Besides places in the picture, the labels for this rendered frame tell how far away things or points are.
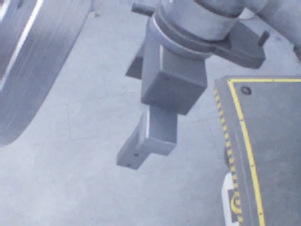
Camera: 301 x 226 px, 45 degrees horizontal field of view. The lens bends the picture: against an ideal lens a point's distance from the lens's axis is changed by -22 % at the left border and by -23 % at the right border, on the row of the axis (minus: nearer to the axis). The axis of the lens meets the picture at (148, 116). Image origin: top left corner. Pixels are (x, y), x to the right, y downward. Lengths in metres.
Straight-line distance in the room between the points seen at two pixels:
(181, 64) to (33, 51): 0.23
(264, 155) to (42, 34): 0.90
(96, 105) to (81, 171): 0.31
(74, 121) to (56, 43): 1.38
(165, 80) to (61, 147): 1.13
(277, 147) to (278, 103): 0.18
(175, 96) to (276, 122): 0.76
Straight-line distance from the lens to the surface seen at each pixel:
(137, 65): 0.57
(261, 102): 1.19
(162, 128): 0.42
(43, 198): 1.38
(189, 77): 0.40
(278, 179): 1.02
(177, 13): 0.39
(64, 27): 0.21
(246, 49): 0.43
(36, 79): 0.22
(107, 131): 1.53
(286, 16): 0.36
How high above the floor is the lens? 1.11
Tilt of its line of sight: 45 degrees down
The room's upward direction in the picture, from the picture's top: 2 degrees counter-clockwise
